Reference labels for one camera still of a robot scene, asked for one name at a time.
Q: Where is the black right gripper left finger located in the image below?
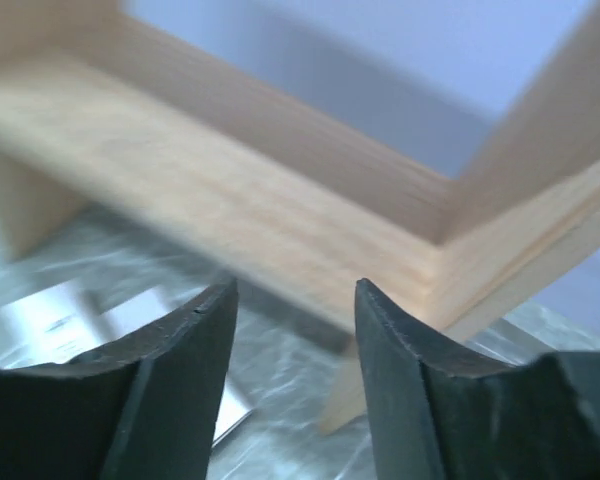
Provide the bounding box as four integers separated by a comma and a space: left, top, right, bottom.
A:
0, 277, 238, 479

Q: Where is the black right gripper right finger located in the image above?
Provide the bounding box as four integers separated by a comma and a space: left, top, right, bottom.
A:
355, 279, 600, 479

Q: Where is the light wooden two-tier shelf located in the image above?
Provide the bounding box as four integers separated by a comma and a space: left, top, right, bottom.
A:
0, 0, 600, 436

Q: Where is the white Harry's razor box middle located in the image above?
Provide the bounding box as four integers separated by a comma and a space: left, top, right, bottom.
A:
0, 279, 256, 449

